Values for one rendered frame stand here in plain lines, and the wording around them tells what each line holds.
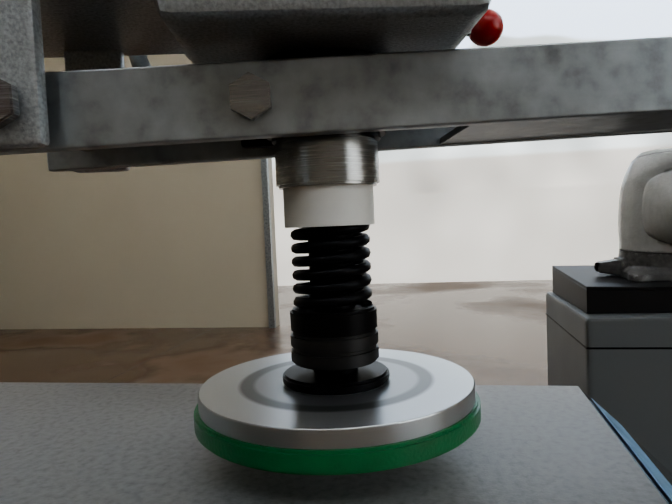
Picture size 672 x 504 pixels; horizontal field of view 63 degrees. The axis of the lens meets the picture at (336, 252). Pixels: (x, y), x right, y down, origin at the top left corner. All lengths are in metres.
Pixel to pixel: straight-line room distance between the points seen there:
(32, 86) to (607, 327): 1.04
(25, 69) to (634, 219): 1.18
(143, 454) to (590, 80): 0.44
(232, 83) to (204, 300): 5.41
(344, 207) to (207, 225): 5.30
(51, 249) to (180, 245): 1.46
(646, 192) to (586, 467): 0.93
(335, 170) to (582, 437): 0.29
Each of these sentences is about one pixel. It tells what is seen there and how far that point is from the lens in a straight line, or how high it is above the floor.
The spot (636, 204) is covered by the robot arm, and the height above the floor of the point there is 1.02.
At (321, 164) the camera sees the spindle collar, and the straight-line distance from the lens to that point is 0.39.
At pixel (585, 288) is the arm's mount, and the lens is 1.22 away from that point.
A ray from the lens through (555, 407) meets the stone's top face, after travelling 0.57.
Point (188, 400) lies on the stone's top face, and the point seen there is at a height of 0.82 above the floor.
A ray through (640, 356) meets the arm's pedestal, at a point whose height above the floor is 0.72.
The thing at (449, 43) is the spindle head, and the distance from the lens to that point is 0.41.
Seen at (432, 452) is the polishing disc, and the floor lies 0.86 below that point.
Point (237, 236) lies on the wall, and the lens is 5.57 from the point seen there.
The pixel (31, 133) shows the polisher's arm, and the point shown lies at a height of 1.06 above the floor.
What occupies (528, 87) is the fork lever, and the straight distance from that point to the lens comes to 0.41.
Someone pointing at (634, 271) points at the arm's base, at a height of 0.87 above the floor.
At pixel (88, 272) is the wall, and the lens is 6.35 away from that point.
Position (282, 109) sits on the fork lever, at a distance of 0.38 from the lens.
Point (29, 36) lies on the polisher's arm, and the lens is 0.40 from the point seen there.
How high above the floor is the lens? 1.00
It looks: 3 degrees down
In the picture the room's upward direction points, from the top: 2 degrees counter-clockwise
